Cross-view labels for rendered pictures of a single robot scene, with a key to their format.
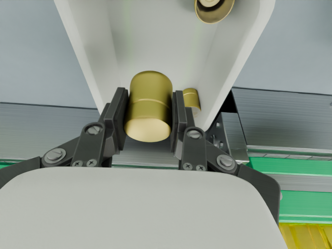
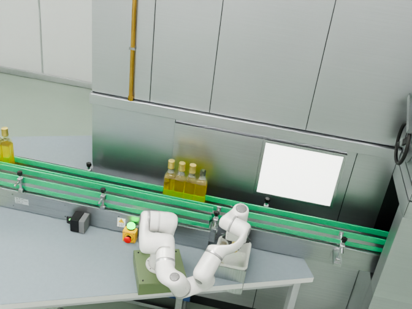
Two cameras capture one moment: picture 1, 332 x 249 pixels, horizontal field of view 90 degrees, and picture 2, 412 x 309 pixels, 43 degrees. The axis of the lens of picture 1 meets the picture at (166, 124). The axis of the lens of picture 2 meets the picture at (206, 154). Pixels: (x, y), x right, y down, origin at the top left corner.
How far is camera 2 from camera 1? 247 cm
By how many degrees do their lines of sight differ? 5
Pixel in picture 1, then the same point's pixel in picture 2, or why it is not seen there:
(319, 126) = (183, 233)
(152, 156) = not seen: hidden behind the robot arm
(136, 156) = not seen: hidden behind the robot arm
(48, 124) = (277, 245)
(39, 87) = (277, 260)
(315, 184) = (192, 218)
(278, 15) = not seen: hidden behind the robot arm
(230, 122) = (212, 238)
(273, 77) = (193, 251)
